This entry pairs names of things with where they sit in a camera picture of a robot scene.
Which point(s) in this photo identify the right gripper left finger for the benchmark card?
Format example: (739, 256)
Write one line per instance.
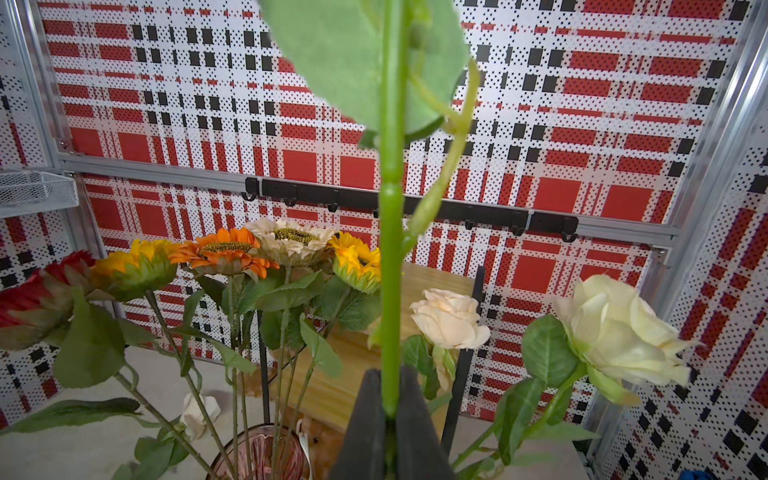
(362, 455)

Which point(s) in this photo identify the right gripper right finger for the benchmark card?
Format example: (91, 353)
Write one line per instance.
(419, 452)

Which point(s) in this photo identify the white rose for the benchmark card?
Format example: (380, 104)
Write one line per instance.
(402, 69)
(604, 332)

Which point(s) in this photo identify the beige daisy flower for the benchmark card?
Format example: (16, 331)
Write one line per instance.
(297, 256)

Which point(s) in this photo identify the yellow flower back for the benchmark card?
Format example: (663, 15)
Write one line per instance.
(146, 268)

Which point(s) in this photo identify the orange flower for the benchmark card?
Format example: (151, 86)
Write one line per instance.
(227, 268)

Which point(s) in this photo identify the brown teddy bear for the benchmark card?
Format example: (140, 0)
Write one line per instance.
(324, 444)

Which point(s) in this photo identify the pink ribbed glass vase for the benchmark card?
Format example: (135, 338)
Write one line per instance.
(257, 459)

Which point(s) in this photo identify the bamboo two-tier shelf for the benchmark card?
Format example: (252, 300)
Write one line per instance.
(389, 390)

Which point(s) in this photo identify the white wire wall basket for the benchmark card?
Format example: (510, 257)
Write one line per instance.
(26, 192)

